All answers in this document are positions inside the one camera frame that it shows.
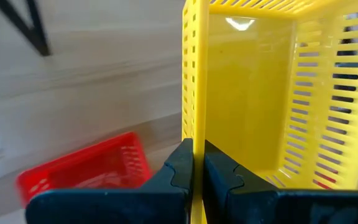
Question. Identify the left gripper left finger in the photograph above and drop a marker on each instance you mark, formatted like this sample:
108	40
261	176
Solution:
110	205

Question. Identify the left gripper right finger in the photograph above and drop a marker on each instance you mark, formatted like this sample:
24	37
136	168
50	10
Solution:
275	208

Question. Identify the yellow plastic basket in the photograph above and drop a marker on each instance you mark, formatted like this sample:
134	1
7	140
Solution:
247	93

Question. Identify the wooden shelf black metal legs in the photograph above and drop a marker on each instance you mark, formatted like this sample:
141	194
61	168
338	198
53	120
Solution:
39	40

